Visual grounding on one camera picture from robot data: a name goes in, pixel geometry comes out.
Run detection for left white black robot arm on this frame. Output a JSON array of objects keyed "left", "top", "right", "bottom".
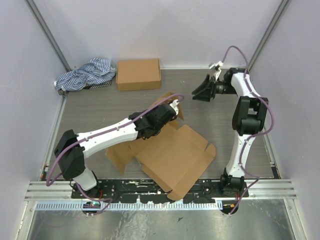
[{"left": 53, "top": 99, "right": 179, "bottom": 199}]

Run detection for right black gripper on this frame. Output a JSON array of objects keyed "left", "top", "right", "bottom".
[{"left": 191, "top": 74, "right": 237, "bottom": 102}]

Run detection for brown cardboard box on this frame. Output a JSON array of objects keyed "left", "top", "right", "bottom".
[{"left": 116, "top": 58, "right": 162, "bottom": 92}]

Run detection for blue striped crumpled cloth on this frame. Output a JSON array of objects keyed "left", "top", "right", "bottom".
[{"left": 53, "top": 57, "right": 117, "bottom": 96}]

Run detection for aluminium frame rail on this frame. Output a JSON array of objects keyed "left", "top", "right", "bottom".
[{"left": 24, "top": 181, "right": 73, "bottom": 201}]

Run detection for slotted grey cable duct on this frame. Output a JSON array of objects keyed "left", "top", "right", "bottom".
[{"left": 35, "top": 200, "right": 223, "bottom": 211}]

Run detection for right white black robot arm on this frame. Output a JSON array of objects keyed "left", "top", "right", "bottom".
[{"left": 191, "top": 64, "right": 269, "bottom": 198}]

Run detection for brown cardboard blanks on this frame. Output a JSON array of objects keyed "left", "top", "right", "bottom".
[{"left": 104, "top": 91, "right": 217, "bottom": 201}]

